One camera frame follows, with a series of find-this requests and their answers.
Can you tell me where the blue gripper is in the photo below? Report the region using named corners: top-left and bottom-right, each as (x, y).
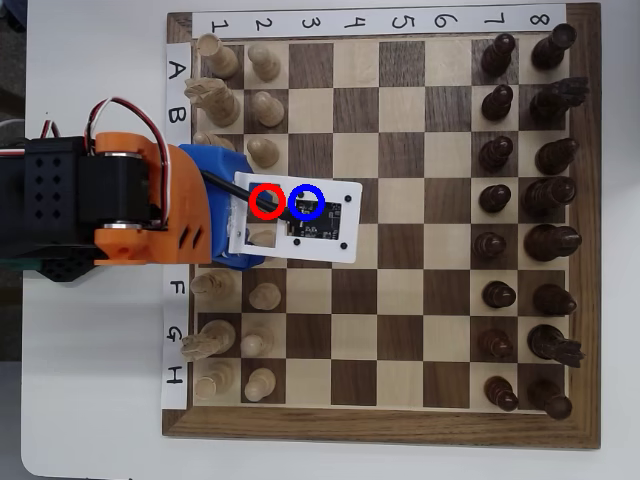
top-left (177, 143), bottom-right (266, 272)

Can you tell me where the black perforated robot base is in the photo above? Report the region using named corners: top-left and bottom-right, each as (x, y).
top-left (29, 244), bottom-right (99, 285)

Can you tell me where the light wooden bishop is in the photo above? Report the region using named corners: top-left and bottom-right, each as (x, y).
top-left (192, 131), bottom-right (236, 151)
top-left (191, 269), bottom-right (236, 304)

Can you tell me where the light wooden knight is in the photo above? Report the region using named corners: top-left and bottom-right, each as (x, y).
top-left (180, 319), bottom-right (237, 362)
top-left (183, 77), bottom-right (242, 127)

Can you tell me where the light wooden rook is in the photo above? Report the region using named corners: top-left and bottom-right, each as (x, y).
top-left (193, 359), bottom-right (236, 401)
top-left (196, 32), bottom-right (240, 80)

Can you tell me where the paper strip with letters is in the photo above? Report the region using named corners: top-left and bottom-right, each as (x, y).
top-left (160, 41), bottom-right (193, 410)

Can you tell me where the paper strip with numbers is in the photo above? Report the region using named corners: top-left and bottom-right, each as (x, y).
top-left (191, 3), bottom-right (568, 39)

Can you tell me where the dark green base part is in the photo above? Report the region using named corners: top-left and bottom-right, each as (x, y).
top-left (0, 257), bottom-right (44, 274)

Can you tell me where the wooden chessboard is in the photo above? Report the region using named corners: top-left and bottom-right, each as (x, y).
top-left (161, 2), bottom-right (603, 450)

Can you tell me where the dark wooden pawn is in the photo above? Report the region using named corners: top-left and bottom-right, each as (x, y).
top-left (481, 83), bottom-right (515, 123)
top-left (481, 280), bottom-right (517, 310)
top-left (478, 135), bottom-right (515, 174)
top-left (480, 33), bottom-right (517, 78)
top-left (472, 231), bottom-right (507, 260)
top-left (478, 183), bottom-right (513, 215)
top-left (477, 327), bottom-right (516, 360)
top-left (483, 375), bottom-right (520, 413)

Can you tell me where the dark wooden queen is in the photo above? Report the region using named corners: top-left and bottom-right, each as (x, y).
top-left (520, 175), bottom-right (577, 220)

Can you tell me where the dark wooden bishop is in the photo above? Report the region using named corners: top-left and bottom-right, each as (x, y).
top-left (532, 283), bottom-right (579, 317)
top-left (534, 137), bottom-right (581, 176)

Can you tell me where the dark wooden knight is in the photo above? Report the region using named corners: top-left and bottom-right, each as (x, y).
top-left (528, 76), bottom-right (590, 126)
top-left (527, 323), bottom-right (586, 370)

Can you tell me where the dark wooden king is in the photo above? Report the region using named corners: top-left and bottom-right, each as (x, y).
top-left (523, 223), bottom-right (584, 263)

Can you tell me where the dark wooden rook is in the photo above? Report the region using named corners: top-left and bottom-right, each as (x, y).
top-left (530, 22), bottom-right (578, 71)
top-left (526, 379), bottom-right (574, 420)

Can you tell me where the black camera cable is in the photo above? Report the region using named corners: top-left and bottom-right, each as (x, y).
top-left (199, 171), bottom-right (296, 221)

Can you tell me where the red white black servo wire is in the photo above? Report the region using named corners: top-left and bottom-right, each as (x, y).
top-left (83, 97), bottom-right (176, 224)
top-left (0, 112), bottom-right (64, 154)

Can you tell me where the black camera circuit board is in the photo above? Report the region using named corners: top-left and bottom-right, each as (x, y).
top-left (287, 197), bottom-right (344, 240)

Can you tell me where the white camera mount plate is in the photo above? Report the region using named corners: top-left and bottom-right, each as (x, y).
top-left (227, 171), bottom-right (363, 265)

